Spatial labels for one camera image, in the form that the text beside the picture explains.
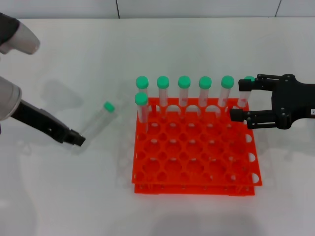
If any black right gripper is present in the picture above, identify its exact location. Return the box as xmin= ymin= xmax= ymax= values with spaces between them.
xmin=230 ymin=73 xmax=315 ymax=130

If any orange test tube rack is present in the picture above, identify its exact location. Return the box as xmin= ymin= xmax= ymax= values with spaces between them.
xmin=131 ymin=97 xmax=263 ymax=197

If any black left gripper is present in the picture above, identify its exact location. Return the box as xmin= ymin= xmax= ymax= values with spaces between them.
xmin=11 ymin=99 xmax=86 ymax=148

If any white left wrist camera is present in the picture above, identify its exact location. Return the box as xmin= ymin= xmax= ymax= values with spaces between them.
xmin=0 ymin=12 xmax=41 ymax=55

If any clear test tube green cap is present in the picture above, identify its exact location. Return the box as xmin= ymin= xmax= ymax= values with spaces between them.
xmin=178 ymin=75 xmax=192 ymax=109
xmin=198 ymin=76 xmax=213 ymax=109
xmin=136 ymin=75 xmax=150 ymax=104
xmin=72 ymin=101 xmax=116 ymax=153
xmin=157 ymin=75 xmax=170 ymax=116
xmin=134 ymin=92 xmax=149 ymax=123
xmin=237 ymin=75 xmax=256 ymax=108
xmin=218 ymin=75 xmax=235 ymax=109

